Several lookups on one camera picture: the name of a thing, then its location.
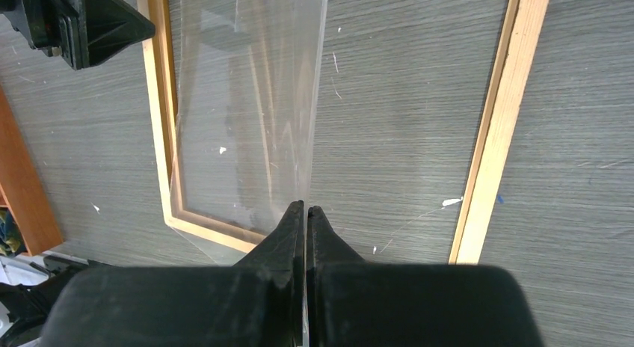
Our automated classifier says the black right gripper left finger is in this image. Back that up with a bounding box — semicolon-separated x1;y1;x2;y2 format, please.
40;201;304;346

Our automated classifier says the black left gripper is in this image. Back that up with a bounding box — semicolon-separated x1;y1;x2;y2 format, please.
1;0;156;70

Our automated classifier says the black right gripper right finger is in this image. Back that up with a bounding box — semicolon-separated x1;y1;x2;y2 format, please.
307;206;544;346

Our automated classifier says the clear acrylic sheet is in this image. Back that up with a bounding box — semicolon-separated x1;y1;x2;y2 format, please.
170;0;327;265

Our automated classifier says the orange wooden picture frame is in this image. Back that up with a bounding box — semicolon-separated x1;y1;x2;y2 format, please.
137;0;550;264

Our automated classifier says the orange compartment tray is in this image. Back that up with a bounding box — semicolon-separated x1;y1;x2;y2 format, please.
1;92;64;256

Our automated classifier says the dark striped tape roll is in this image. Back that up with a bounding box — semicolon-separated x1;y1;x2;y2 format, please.
1;208;27;257

